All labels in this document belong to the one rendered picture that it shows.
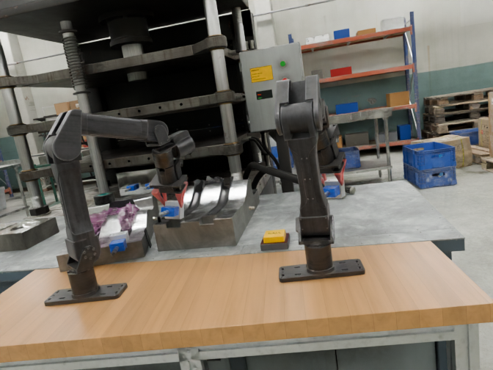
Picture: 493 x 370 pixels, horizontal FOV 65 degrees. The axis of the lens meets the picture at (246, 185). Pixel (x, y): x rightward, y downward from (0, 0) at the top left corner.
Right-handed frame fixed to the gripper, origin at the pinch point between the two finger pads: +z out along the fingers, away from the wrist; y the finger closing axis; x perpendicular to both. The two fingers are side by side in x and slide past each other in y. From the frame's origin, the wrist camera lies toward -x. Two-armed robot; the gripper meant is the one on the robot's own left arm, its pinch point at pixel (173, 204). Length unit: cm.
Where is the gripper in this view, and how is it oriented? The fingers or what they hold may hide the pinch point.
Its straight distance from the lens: 125.2
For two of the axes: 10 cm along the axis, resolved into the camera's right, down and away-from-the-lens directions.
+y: -9.8, -0.3, 1.9
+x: -1.8, 5.5, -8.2
